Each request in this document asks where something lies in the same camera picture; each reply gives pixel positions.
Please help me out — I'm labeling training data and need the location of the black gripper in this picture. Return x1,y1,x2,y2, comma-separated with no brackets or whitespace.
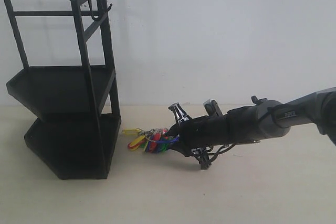
166,114,236,157

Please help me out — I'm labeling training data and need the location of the colourful key tag bunch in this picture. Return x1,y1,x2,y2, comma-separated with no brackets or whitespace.
122,128,179,153

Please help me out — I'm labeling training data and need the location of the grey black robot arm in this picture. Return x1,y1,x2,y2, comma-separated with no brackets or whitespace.
167,88,335,151

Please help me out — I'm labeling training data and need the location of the black metal shelf rack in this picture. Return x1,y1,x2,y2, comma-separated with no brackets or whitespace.
4,0,121,180

